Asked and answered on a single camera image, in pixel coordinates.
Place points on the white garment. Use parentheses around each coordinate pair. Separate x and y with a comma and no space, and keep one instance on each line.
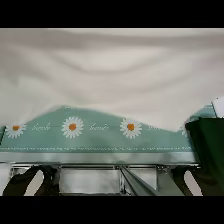
(110,73)

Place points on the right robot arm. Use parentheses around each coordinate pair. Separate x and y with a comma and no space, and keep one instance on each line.
(218,106)

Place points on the silver frame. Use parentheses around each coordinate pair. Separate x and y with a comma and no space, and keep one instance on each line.
(140,186)

